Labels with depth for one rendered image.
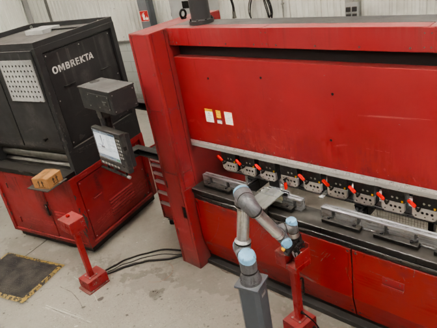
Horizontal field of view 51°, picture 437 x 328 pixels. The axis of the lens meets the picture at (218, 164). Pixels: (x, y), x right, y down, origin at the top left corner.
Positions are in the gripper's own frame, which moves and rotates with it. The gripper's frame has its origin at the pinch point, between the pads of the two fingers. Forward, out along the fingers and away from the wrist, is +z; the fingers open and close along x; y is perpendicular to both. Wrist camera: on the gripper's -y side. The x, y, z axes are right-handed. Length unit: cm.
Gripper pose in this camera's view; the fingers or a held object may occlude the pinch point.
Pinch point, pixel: (296, 259)
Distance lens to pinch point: 345.1
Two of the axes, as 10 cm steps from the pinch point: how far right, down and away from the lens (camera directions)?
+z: 2.3, 8.5, 4.8
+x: -6.4, -2.5, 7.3
